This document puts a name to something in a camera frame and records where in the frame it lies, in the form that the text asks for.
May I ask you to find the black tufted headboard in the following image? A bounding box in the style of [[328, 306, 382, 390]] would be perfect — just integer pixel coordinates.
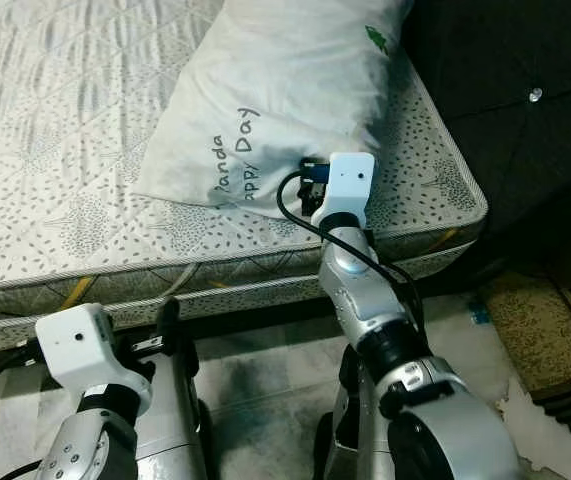
[[400, 0, 571, 291]]

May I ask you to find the white printed pillow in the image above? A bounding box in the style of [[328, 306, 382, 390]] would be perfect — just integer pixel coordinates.
[[130, 0, 416, 209]]

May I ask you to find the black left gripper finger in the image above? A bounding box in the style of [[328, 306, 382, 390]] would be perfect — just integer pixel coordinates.
[[155, 297, 181, 349]]

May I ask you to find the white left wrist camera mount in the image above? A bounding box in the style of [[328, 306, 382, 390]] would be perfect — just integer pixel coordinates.
[[33, 303, 118, 391]]

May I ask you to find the white grey-speckled quilted mattress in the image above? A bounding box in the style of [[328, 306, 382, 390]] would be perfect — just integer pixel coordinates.
[[0, 0, 489, 356]]

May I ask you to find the silver robot leg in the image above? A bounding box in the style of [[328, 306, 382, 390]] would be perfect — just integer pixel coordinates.
[[130, 335, 221, 480], [310, 345, 391, 480]]

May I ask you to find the brown floor mat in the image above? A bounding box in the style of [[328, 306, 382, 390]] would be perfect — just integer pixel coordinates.
[[480, 270, 571, 436]]

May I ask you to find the silver right robot leg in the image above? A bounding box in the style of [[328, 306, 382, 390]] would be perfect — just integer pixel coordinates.
[[310, 345, 391, 480]]

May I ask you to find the white torn paper sheet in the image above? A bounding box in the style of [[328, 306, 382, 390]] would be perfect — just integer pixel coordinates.
[[498, 378, 571, 476]]

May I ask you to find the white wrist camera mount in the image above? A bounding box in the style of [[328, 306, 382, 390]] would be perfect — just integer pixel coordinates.
[[310, 152, 377, 231], [33, 303, 118, 391]]

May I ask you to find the silver left robot leg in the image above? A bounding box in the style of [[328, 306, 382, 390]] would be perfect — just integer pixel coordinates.
[[130, 335, 221, 480]]

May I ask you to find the dark bed frame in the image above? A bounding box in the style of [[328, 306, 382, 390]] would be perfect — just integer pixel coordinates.
[[0, 255, 486, 376]]

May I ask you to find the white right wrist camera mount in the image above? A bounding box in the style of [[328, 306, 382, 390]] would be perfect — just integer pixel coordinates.
[[310, 152, 377, 231]]

